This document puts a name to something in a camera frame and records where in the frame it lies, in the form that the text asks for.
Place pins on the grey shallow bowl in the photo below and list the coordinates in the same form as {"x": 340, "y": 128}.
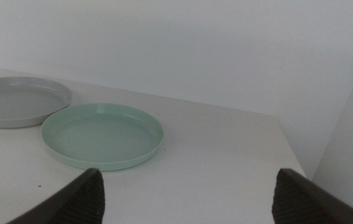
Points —
{"x": 14, "y": 102}

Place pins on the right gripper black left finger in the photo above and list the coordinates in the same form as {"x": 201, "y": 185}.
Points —
{"x": 82, "y": 202}

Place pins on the pale green shallow bowl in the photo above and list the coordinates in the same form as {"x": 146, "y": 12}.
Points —
{"x": 101, "y": 137}

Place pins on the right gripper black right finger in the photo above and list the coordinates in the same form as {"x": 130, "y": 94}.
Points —
{"x": 297, "y": 202}

